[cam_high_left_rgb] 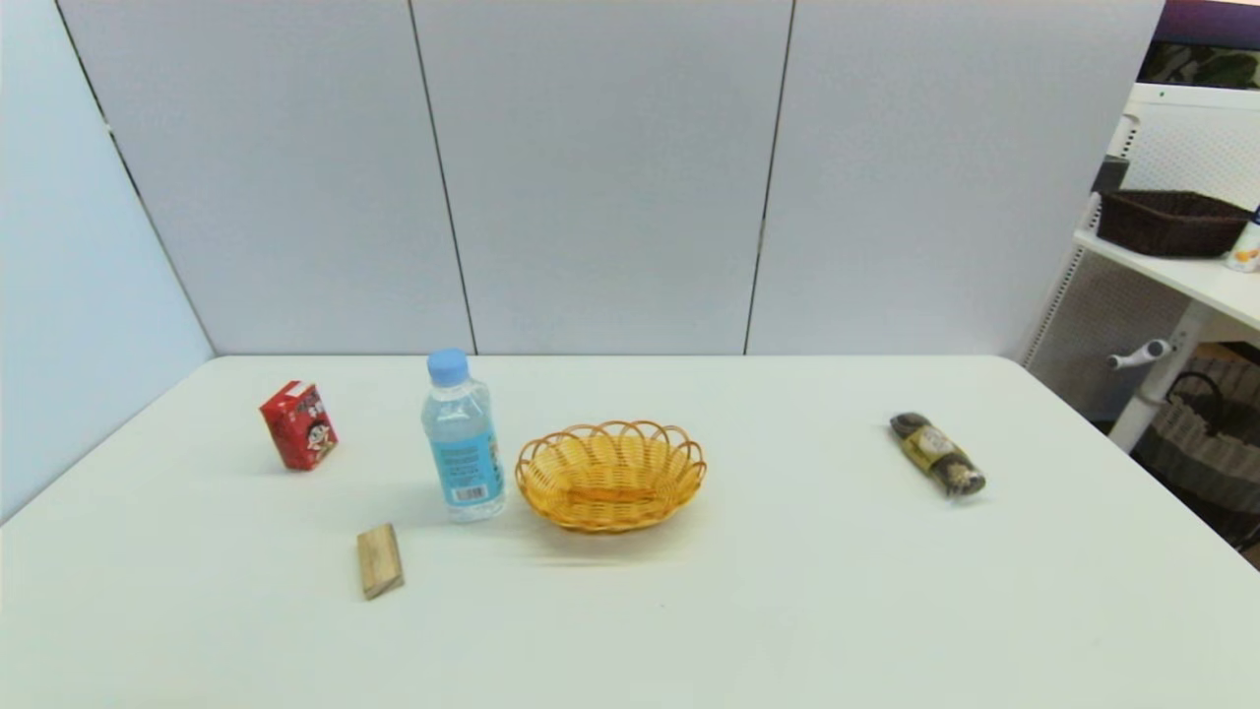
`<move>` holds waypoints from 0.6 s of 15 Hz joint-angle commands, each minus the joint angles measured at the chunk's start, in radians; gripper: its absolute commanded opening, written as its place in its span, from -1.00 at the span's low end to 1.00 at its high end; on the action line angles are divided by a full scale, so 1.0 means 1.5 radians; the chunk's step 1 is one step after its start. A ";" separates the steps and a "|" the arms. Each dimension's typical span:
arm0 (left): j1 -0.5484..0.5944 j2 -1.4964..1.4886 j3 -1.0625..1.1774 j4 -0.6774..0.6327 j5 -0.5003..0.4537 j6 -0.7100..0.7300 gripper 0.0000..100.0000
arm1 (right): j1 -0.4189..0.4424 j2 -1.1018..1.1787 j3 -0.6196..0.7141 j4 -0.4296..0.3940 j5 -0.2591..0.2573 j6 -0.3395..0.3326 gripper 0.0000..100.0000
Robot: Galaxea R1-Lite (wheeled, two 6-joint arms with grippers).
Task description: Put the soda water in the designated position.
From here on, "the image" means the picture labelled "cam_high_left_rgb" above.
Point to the clear bottle with blue label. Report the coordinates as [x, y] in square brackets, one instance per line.
[465, 453]

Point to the yellow woven basket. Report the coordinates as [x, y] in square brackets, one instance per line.
[610, 478]

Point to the gold and brown chocolate pack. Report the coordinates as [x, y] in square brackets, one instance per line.
[937, 455]

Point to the small wooden block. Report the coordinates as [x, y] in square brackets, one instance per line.
[380, 561]

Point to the red drink carton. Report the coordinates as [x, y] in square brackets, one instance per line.
[298, 426]

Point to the small black box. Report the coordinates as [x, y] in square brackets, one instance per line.
[1110, 174]

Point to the dark brown wicker tray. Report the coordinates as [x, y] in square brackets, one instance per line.
[1169, 224]

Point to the white shelf unit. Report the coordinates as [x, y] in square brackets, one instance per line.
[1181, 281]

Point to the grey wicker floor basket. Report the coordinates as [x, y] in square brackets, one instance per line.
[1206, 443]

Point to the small white and orange bottle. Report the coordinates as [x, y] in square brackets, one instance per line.
[1246, 246]

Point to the dark panel with green foliage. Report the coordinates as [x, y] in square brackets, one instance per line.
[1203, 49]

